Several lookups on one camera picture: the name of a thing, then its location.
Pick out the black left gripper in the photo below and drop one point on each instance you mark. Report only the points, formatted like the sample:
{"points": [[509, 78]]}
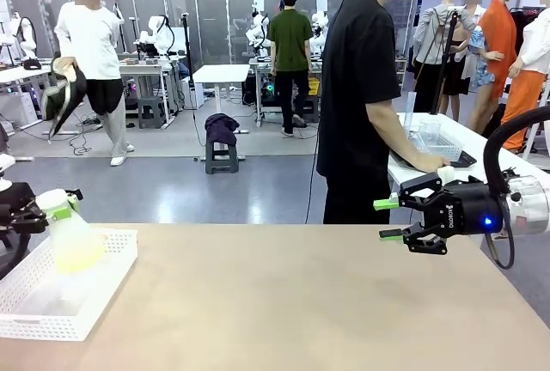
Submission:
{"points": [[15, 201]]}

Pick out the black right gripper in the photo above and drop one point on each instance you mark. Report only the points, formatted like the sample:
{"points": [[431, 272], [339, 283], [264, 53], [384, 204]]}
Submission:
{"points": [[472, 212]]}

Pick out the translucent plastic conical flask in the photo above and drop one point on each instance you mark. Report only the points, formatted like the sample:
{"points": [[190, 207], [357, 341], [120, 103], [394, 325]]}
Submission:
{"points": [[77, 251]]}

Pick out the dark green puffer jacket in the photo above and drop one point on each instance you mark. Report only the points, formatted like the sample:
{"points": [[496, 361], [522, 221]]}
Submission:
{"points": [[60, 105]]}

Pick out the person's right forearm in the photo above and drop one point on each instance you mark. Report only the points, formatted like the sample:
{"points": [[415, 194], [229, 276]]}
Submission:
{"points": [[393, 130]]}

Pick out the person's right hand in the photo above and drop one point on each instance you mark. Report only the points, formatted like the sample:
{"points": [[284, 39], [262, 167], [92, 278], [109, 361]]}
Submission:
{"points": [[432, 162]]}

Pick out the black keyboard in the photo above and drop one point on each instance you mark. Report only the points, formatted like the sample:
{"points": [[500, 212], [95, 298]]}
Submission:
{"points": [[464, 159]]}

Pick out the grey step stool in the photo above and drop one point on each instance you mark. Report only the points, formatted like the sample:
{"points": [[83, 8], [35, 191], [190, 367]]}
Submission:
{"points": [[151, 111], [221, 158]]}

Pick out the white background desk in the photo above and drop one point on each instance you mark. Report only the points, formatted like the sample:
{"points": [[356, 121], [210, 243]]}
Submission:
{"points": [[21, 72]]}

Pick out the person in black t-shirt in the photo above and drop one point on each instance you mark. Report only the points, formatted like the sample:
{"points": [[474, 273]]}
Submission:
{"points": [[356, 87]]}

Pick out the long white workbench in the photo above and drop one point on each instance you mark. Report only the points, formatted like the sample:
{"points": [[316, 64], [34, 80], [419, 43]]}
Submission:
{"points": [[146, 68]]}

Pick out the bystander in beige trousers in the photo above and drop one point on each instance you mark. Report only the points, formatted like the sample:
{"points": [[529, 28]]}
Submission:
{"points": [[94, 44]]}

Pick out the mannequin in floral dress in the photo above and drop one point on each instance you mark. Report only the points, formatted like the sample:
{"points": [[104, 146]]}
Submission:
{"points": [[479, 62]]}

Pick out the mannequin in orange trousers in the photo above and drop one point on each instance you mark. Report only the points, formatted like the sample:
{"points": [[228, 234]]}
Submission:
{"points": [[526, 87]]}

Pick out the yellow bin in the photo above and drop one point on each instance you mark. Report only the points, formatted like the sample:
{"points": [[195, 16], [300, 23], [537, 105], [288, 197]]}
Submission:
{"points": [[314, 86]]}

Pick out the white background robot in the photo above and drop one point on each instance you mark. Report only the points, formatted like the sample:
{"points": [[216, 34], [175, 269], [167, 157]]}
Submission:
{"points": [[159, 34], [26, 38]]}

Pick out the dark purple cloth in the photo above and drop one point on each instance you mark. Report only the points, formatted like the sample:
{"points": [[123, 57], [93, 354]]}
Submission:
{"points": [[221, 126]]}

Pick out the black tripod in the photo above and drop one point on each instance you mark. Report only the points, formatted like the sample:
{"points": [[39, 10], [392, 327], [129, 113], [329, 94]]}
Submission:
{"points": [[447, 44]]}

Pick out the mannequin in grey shirt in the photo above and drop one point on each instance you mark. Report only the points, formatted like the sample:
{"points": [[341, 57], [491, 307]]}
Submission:
{"points": [[434, 32]]}

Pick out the mannequin in orange robe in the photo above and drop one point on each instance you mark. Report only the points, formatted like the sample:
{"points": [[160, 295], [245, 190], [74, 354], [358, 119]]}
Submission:
{"points": [[500, 44]]}

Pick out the small white table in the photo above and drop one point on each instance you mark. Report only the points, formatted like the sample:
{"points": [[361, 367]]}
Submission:
{"points": [[221, 72]]}

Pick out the person in green t-shirt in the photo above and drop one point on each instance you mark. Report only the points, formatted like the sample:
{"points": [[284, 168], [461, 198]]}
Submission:
{"points": [[290, 32]]}

